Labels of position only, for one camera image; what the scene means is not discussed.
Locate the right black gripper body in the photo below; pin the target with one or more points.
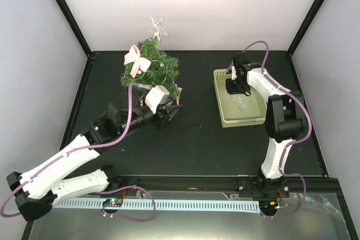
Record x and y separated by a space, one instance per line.
238 87

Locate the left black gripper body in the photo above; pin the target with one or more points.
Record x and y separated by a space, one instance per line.
161 119

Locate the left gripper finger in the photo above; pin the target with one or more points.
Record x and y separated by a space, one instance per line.
170 114
173 108

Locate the silver glitter word ornament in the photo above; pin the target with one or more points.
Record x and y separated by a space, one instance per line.
238 101

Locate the pink paper ornament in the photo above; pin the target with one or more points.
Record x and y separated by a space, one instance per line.
177 97

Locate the yellow-green plastic basket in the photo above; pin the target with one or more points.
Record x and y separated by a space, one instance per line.
230 116

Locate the small green christmas tree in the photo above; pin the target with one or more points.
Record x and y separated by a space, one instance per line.
162 71

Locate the pink felt bow ornament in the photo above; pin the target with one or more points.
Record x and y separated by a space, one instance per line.
139 63

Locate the silver star ornament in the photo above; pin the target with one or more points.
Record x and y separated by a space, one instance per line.
158 29

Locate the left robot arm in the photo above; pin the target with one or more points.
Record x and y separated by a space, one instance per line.
38 190

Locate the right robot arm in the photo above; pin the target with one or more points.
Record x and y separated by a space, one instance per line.
285 119

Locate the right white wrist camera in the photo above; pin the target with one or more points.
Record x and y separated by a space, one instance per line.
232 69

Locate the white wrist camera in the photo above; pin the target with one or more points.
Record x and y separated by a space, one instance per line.
156 96
232 69

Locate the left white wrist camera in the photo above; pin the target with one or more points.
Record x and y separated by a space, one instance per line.
156 96

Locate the black aluminium frame rail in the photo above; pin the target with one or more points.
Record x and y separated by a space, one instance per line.
182 182

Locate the white slotted cable duct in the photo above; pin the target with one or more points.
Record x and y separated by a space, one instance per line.
161 205

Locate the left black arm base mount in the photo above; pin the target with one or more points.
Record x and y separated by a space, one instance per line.
114 182

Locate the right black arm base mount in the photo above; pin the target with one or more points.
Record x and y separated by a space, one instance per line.
272 189

